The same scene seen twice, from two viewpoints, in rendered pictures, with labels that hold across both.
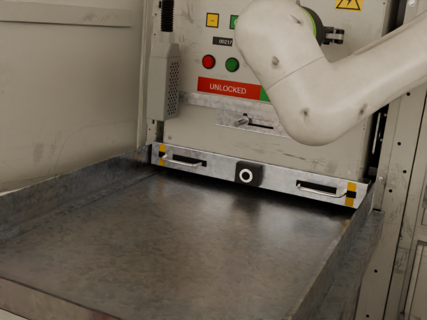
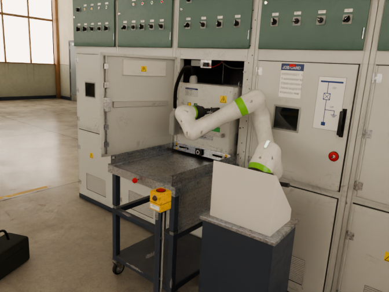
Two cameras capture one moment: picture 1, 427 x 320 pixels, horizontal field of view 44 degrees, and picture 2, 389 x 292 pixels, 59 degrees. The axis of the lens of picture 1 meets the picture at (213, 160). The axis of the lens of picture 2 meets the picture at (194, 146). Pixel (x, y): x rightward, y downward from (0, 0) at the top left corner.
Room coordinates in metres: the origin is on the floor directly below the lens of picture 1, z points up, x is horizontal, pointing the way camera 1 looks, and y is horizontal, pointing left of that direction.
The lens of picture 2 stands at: (-1.21, -0.70, 1.53)
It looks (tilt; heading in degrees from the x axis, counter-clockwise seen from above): 13 degrees down; 15
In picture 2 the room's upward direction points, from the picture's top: 3 degrees clockwise
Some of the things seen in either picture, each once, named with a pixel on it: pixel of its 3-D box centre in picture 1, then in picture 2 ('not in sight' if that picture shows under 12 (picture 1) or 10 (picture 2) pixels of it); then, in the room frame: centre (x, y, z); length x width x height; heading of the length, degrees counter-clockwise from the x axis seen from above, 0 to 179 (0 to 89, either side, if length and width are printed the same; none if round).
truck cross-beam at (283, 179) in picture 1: (253, 171); (201, 151); (1.23, -0.10, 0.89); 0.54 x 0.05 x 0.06; 67
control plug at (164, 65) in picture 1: (164, 80); (175, 123); (1.24, 0.13, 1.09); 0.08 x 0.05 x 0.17; 157
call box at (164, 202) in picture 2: not in sight; (160, 199); (0.33, -0.12, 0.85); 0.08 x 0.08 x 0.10; 67
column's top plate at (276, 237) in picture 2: not in sight; (249, 219); (0.51, -0.56, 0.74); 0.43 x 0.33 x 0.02; 70
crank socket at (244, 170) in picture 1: (248, 174); (198, 152); (1.20, -0.08, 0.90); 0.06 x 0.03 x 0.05; 67
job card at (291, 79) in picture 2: not in sight; (290, 80); (1.00, -0.69, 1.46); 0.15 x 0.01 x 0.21; 67
